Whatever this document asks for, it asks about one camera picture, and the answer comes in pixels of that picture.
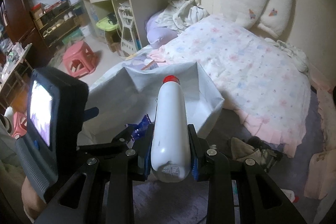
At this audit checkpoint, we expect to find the blue plastic snack bag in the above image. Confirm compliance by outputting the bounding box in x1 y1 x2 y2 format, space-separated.
125 114 151 141

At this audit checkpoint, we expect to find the white lotion bottle red cap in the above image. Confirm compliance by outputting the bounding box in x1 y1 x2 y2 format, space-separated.
281 189 299 203

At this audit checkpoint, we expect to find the grey sleeved forearm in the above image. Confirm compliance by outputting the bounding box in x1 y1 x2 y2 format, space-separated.
1 116 46 223

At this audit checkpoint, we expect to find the pink plastic stool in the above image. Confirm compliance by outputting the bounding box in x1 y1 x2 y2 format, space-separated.
63 40 97 79

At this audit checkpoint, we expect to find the shoe rack shelf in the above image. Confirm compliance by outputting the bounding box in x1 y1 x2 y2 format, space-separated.
30 0 83 49

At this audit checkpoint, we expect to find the green plastic basket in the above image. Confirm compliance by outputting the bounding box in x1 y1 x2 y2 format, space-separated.
96 17 118 32

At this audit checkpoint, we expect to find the floral white quilt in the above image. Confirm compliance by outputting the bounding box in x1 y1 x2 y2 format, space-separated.
150 15 311 157

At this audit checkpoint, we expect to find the lavender pillow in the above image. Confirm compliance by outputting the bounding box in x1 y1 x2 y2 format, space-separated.
145 10 178 49

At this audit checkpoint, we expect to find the crumpled white cloth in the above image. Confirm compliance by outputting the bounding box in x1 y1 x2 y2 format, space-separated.
155 0 209 32

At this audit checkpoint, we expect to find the white wire rack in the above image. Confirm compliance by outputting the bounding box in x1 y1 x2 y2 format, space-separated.
118 1 140 55

